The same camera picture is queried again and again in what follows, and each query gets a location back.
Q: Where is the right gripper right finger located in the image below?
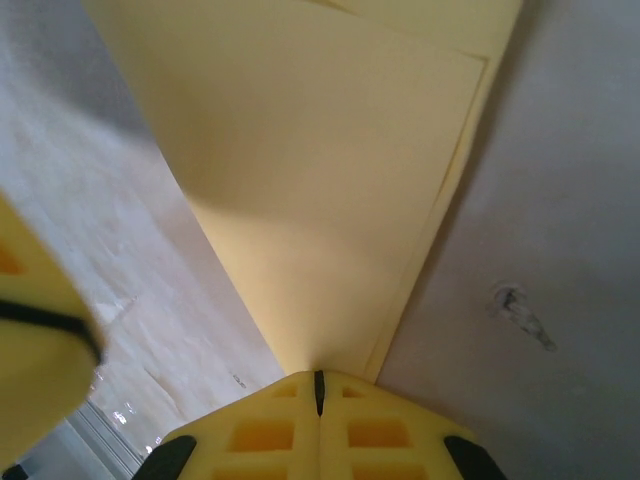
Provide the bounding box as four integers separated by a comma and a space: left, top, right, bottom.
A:
318, 369, 510, 480

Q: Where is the long aluminium base rail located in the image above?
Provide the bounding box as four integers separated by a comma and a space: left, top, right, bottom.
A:
62, 399, 149, 480

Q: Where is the yellow paper sheet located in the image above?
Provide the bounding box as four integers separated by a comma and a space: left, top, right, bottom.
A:
79, 0, 526, 386

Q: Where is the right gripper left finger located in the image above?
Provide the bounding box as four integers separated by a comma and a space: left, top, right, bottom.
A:
130, 369, 322, 480

